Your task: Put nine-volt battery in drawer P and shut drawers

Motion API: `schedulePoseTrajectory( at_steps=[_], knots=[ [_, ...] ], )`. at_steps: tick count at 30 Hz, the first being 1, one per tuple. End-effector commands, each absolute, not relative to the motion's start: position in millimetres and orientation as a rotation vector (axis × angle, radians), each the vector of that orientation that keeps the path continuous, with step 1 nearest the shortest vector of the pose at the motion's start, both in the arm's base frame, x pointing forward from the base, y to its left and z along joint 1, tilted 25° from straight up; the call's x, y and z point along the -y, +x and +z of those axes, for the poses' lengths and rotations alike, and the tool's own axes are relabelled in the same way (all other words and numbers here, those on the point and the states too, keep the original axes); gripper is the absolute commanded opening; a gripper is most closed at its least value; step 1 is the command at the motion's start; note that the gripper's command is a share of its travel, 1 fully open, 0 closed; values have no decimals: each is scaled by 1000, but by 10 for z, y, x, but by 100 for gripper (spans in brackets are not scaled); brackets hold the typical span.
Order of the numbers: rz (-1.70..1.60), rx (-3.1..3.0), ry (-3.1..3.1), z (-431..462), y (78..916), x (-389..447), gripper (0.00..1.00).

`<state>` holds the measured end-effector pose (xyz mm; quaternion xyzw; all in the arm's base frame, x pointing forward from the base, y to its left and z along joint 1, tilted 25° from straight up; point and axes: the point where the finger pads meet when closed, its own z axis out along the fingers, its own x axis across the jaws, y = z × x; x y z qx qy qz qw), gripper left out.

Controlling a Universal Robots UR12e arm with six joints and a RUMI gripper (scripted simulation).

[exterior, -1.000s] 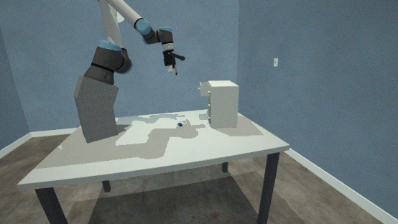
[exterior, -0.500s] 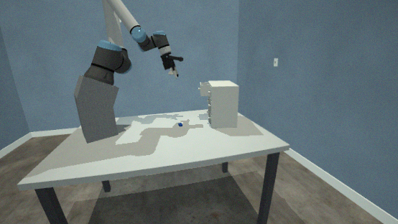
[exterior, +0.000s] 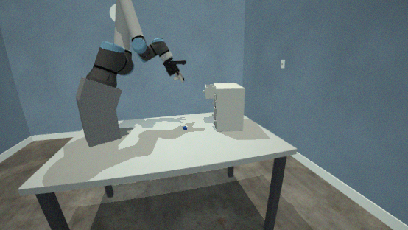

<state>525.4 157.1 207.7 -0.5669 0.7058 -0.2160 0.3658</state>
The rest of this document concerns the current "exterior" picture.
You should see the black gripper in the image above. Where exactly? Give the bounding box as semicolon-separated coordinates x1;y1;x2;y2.
163;57;184;82

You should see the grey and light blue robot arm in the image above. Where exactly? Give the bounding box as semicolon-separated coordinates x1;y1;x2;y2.
86;0;172;88

